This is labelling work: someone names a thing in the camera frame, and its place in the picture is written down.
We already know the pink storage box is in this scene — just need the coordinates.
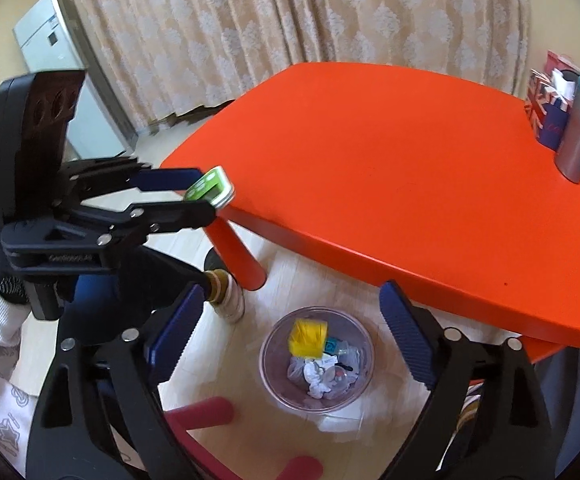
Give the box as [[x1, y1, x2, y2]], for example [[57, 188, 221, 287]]
[[544, 50, 580, 76]]

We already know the yellow toy block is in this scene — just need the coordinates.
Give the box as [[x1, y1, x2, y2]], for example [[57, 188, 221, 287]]
[[288, 318, 328, 359]]

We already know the blue toy block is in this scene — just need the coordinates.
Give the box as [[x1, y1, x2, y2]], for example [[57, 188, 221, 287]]
[[323, 337, 351, 356]]

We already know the clear trash bin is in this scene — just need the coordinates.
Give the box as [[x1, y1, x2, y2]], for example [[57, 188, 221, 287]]
[[258, 307, 375, 414]]

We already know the red table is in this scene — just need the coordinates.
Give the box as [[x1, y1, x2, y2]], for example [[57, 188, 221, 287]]
[[158, 60, 580, 366]]

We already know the green white handheld game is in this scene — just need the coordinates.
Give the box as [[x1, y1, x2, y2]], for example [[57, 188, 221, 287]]
[[183, 166, 235, 209]]

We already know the left camera box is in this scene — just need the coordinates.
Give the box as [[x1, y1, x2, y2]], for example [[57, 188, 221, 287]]
[[0, 70, 86, 226]]

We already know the black gloved hand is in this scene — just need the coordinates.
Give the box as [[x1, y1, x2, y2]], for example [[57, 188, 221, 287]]
[[0, 250, 29, 306]]

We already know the white tissue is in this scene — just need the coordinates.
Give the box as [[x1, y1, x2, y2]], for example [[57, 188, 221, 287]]
[[303, 353, 358, 400]]

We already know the union jack tissue box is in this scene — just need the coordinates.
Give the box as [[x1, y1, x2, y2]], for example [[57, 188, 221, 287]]
[[524, 68, 576, 151]]

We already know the pink chair frame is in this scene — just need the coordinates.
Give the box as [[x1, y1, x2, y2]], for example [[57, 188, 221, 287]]
[[165, 396, 323, 479]]

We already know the white air conditioner unit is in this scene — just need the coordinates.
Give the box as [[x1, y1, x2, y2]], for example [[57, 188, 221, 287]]
[[13, 0, 138, 158]]

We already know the beige patterned curtain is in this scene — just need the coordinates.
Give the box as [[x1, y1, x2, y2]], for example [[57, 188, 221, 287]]
[[77, 0, 530, 128]]

